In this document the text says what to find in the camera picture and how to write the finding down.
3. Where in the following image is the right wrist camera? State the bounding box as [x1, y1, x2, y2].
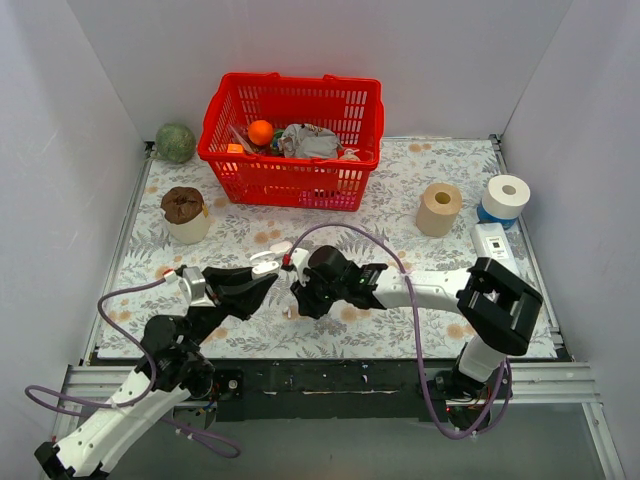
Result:
[281, 247, 310, 285]

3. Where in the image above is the beige paper roll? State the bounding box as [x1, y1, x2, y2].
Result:
[415, 183, 462, 237]

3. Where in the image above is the brown topped paper roll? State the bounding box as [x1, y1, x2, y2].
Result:
[160, 186, 211, 245]

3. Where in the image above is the white rectangular box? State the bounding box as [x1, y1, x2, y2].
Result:
[471, 223, 520, 276]

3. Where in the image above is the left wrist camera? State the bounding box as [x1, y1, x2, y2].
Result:
[163, 266, 208, 307]

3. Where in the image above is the blue tape roll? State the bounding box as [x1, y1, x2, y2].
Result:
[476, 202, 517, 230]

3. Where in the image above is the orange fruit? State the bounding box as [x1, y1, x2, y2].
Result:
[247, 120, 274, 146]

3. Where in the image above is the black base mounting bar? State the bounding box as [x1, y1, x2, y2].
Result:
[169, 357, 501, 422]

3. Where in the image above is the red plastic shopping basket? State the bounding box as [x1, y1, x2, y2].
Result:
[197, 73, 384, 211]

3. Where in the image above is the white toilet paper roll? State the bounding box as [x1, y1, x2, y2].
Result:
[481, 175, 531, 220]

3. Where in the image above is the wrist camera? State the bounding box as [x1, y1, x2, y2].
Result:
[163, 266, 208, 307]
[281, 247, 310, 285]

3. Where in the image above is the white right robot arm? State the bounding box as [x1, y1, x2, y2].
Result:
[283, 246, 543, 399]

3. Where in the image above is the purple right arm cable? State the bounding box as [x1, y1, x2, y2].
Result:
[289, 223, 513, 441]

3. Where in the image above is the crumpled silver foil bag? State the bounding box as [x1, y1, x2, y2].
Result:
[277, 123, 343, 159]

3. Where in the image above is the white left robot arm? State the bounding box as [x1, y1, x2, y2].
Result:
[34, 266, 279, 479]

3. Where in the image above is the floral patterned table mat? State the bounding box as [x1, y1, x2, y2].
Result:
[97, 138, 560, 360]

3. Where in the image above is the green textured ball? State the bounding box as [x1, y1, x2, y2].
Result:
[155, 123, 197, 164]

